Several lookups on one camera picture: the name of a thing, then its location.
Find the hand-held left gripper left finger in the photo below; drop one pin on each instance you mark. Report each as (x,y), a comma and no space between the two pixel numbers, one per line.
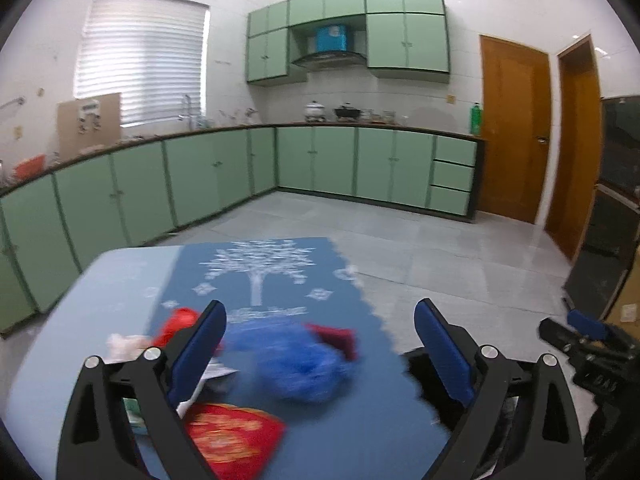
(200,347)

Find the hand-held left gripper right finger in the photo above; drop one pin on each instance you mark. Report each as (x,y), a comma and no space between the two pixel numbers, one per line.
(442,352)

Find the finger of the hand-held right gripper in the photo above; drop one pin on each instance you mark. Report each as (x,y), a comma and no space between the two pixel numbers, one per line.
(555,332)
(587,322)

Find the white tissue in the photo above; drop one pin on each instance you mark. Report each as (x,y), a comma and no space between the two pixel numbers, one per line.
(127,346)

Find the red plastic wrapper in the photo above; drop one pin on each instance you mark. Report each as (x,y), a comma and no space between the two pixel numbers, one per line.
(175,325)

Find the cardboard box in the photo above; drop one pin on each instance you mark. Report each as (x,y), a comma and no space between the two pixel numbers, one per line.
(627,290)

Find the red patterned packet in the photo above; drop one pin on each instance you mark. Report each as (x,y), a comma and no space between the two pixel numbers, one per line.
(235,435)

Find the blue plastic bag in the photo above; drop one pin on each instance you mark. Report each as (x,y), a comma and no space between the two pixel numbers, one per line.
(295,365)

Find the dark red wrapper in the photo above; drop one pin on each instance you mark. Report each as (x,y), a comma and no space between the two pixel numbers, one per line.
(340,340)

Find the blue printed tablecloth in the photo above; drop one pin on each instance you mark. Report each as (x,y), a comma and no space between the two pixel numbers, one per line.
(300,280)

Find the black glass cabinet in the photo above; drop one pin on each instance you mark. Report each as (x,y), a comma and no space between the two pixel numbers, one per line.
(615,200)

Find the green drawer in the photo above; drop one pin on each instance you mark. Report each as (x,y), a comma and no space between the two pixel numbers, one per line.
(450,200)
(455,151)
(452,176)

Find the wooden door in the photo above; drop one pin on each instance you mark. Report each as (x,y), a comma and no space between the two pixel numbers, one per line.
(512,130)
(575,160)

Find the green base cabinets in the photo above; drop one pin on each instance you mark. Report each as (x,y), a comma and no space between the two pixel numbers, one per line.
(200,180)

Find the green bottle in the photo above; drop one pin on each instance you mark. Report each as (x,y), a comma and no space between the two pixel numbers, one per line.
(475,120)

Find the metal faucet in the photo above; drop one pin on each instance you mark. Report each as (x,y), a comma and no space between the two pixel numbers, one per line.
(188,112)

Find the cardboard panel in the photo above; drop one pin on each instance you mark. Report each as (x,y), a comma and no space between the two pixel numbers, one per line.
(107,127)

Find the red basin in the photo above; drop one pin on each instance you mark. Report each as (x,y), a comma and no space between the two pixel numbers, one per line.
(30,166)

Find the black wok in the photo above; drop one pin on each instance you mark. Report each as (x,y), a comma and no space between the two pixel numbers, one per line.
(346,112)

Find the white pot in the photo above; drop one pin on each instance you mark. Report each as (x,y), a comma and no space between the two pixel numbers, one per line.
(315,111)

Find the white window blind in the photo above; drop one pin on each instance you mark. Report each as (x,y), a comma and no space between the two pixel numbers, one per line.
(140,60)

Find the range hood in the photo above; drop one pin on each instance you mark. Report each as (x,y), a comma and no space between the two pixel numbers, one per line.
(327,60)

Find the blue box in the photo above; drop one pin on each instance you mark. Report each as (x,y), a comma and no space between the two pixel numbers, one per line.
(331,38)

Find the green wall cabinets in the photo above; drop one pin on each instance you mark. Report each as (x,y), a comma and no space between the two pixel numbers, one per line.
(405,40)

